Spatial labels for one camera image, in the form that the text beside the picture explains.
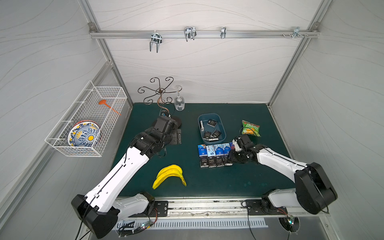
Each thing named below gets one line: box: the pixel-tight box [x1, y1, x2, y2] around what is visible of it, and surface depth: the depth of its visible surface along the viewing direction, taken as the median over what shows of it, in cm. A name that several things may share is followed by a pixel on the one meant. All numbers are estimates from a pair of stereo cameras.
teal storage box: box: [197, 113, 227, 145], surface depth 104 cm
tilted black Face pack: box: [210, 129, 222, 138], surface depth 103 cm
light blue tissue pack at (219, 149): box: [214, 144, 225, 156], surface depth 95 cm
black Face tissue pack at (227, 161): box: [224, 155, 234, 166], surface depth 88 cm
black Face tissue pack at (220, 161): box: [216, 155, 225, 167], surface depth 90 cm
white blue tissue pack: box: [206, 145, 216, 157], surface depth 95 cm
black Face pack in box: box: [203, 131, 211, 141], surface depth 101 cm
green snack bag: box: [241, 120, 262, 137], surface depth 103 cm
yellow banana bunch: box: [152, 164, 187, 190], surface depth 83 cm
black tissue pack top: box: [207, 119, 218, 128], surface depth 109 cm
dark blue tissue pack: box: [197, 144, 208, 157], surface depth 95 cm
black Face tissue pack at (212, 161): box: [207, 156, 217, 168], surface depth 90 cm
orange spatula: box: [98, 99, 122, 116], surface depth 80 cm
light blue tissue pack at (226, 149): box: [223, 143, 231, 156], surface depth 95 cm
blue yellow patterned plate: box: [67, 120, 101, 147], surface depth 62 cm
